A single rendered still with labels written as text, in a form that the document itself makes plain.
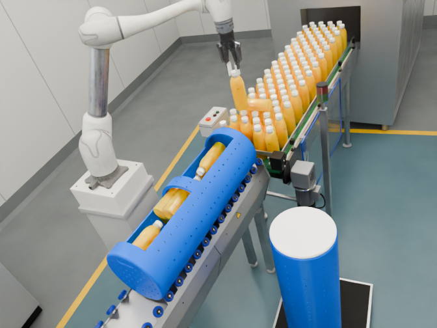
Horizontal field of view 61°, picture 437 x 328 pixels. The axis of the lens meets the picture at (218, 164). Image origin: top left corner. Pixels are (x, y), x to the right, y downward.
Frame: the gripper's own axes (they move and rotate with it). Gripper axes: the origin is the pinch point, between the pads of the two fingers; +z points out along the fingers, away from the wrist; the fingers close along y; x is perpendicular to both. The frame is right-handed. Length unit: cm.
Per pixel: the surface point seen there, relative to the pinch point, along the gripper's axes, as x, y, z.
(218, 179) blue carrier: -51, 14, 30
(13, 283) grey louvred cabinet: -117, -135, 107
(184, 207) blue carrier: -74, 11, 27
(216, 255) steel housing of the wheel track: -70, 16, 62
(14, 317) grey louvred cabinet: -131, -133, 127
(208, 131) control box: -1.9, -26.5, 41.5
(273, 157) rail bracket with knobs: -10, 21, 47
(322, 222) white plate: -49, 61, 44
